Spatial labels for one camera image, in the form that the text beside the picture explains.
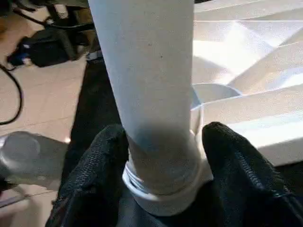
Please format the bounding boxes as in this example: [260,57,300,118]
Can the black bag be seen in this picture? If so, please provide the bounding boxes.
[7,29,78,68]

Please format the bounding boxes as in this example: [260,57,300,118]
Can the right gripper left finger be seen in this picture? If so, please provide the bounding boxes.
[45,124,131,227]

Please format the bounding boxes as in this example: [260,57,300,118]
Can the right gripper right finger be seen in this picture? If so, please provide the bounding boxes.
[202,122,303,227]

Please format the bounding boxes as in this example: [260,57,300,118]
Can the black office chair base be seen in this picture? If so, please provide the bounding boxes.
[11,0,95,33]

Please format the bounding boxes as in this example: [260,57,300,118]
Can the white plastic table leg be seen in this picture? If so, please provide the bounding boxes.
[87,0,202,196]

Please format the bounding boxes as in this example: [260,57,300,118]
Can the black left wrist camera cable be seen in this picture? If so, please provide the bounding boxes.
[0,62,24,126]

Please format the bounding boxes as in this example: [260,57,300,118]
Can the black table mat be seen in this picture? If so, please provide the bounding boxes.
[62,58,303,227]

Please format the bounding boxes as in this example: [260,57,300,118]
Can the white plastic table top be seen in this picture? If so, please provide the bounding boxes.
[122,0,303,217]

